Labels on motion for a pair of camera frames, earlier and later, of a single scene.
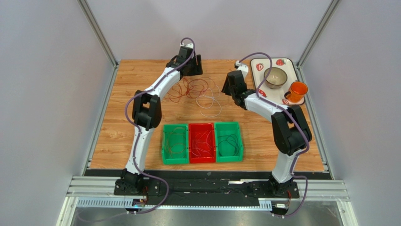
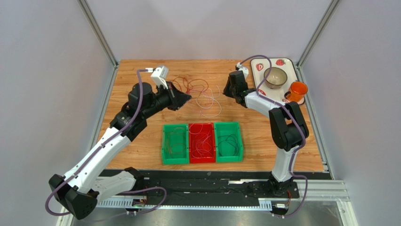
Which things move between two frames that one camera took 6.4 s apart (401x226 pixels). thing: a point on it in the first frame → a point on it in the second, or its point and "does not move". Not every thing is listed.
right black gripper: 230,84 does not move
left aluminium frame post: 102,36 does not move
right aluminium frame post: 320,30 does not move
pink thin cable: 200,143 → 199,121
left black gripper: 198,69 → 177,99
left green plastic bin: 175,144 does not move
